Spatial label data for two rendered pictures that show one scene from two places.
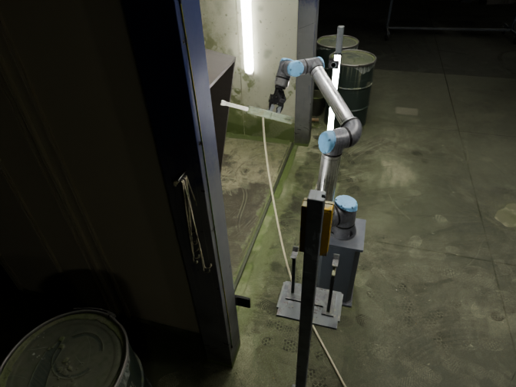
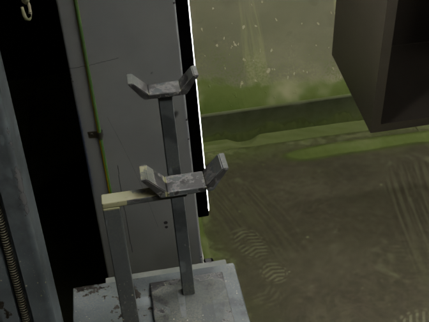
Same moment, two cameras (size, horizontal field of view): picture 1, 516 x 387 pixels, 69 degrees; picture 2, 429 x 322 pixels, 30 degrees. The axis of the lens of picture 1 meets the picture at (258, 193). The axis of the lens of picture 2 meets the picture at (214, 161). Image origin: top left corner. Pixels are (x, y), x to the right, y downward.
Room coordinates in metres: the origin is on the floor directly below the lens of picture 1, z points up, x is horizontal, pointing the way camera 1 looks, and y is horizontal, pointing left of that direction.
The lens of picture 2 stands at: (0.95, -0.93, 1.50)
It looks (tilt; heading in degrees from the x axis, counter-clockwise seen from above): 31 degrees down; 66
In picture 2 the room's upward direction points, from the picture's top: 5 degrees counter-clockwise
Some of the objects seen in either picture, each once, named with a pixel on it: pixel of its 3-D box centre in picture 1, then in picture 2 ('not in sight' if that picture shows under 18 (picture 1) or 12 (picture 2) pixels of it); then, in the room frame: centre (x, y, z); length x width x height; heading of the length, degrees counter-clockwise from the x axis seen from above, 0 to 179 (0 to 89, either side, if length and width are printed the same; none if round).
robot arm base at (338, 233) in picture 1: (342, 225); not in sight; (1.84, -0.57, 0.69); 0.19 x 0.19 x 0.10
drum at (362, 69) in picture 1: (348, 90); not in sight; (4.57, -1.23, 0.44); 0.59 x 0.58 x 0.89; 177
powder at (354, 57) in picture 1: (352, 58); not in sight; (4.57, -1.23, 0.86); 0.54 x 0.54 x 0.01
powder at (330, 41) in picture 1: (337, 42); not in sight; (5.22, -1.17, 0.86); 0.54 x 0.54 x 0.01
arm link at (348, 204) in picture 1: (343, 210); not in sight; (1.84, -0.56, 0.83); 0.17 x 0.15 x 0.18; 109
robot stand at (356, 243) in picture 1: (337, 261); not in sight; (1.84, -0.57, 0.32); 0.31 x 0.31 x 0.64; 72
